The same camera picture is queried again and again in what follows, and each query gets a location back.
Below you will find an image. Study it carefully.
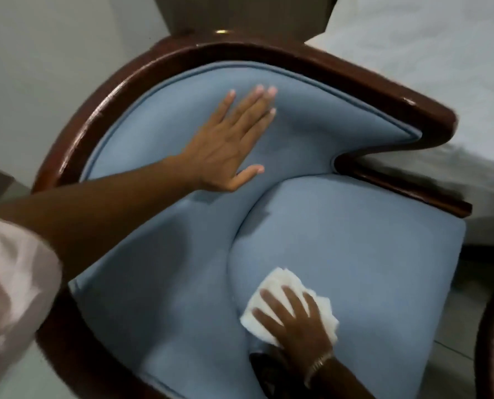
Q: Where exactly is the black fabric item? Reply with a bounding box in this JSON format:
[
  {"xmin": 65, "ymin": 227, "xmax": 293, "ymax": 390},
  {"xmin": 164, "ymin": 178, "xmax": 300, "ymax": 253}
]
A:
[{"xmin": 249, "ymin": 351, "xmax": 299, "ymax": 399}]

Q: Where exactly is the person's right forearm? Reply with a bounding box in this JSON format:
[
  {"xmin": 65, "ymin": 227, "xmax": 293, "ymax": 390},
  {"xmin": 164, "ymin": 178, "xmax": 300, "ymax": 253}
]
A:
[{"xmin": 305, "ymin": 356, "xmax": 377, "ymax": 399}]

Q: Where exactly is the person's left hand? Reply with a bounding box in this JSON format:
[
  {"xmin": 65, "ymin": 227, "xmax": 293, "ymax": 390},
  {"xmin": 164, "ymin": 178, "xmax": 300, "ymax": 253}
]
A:
[{"xmin": 175, "ymin": 84, "xmax": 278, "ymax": 193}]

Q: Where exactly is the brown wooden nightstand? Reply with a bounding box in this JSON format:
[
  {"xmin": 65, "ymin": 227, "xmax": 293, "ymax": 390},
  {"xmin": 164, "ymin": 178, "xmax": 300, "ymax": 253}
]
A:
[{"xmin": 151, "ymin": 0, "xmax": 342, "ymax": 43}]

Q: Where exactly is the blue upholstered wooden armchair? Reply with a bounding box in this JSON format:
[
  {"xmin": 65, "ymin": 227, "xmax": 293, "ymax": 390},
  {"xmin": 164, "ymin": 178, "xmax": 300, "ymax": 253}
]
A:
[{"xmin": 31, "ymin": 31, "xmax": 475, "ymax": 399}]

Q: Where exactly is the bed with white sheet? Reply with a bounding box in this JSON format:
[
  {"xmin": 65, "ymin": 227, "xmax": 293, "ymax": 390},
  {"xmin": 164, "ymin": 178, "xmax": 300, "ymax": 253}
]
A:
[{"xmin": 304, "ymin": 0, "xmax": 494, "ymax": 246}]

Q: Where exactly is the gold bracelet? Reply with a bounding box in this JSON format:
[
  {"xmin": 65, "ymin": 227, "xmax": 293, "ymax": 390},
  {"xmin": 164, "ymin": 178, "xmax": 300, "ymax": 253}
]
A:
[{"xmin": 303, "ymin": 350, "xmax": 335, "ymax": 389}]

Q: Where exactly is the person's right hand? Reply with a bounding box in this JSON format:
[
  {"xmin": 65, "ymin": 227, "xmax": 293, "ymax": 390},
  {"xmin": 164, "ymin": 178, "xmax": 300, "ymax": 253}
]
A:
[{"xmin": 251, "ymin": 285, "xmax": 335, "ymax": 369}]

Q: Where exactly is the white shirt sleeve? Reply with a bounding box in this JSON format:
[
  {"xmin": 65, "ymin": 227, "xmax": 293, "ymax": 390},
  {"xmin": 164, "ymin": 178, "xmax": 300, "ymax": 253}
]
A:
[{"xmin": 0, "ymin": 216, "xmax": 63, "ymax": 396}]

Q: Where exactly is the person's left forearm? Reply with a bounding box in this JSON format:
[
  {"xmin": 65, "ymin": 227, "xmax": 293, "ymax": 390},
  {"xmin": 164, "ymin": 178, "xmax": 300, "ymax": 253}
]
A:
[{"xmin": 0, "ymin": 155, "xmax": 203, "ymax": 284}]

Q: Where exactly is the white paper towel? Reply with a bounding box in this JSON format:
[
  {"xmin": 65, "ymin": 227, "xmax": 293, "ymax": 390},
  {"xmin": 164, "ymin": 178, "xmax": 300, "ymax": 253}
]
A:
[{"xmin": 239, "ymin": 267, "xmax": 340, "ymax": 348}]

